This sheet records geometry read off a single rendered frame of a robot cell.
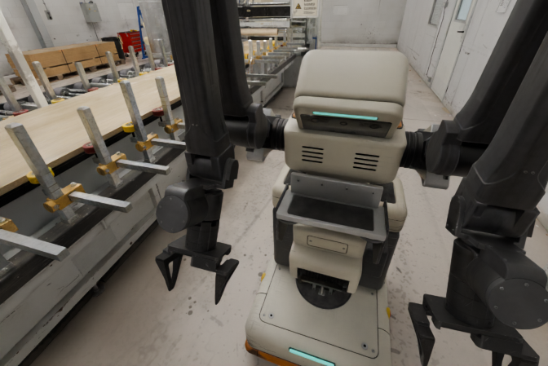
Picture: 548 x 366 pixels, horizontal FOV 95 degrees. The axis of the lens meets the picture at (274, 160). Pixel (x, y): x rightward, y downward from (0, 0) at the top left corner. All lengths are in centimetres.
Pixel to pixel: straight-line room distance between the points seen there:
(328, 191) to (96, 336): 154
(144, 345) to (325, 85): 155
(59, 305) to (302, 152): 157
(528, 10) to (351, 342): 119
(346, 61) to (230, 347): 143
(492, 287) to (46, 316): 181
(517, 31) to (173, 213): 50
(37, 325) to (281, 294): 120
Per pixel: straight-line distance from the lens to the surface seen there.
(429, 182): 67
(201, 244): 49
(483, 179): 41
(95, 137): 138
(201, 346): 163
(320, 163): 63
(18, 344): 185
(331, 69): 53
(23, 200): 153
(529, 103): 38
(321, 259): 84
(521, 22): 44
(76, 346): 190
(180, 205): 40
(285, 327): 131
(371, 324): 137
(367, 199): 65
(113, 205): 117
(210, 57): 41
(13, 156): 167
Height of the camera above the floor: 147
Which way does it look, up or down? 32 degrees down
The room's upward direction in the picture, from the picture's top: 1 degrees counter-clockwise
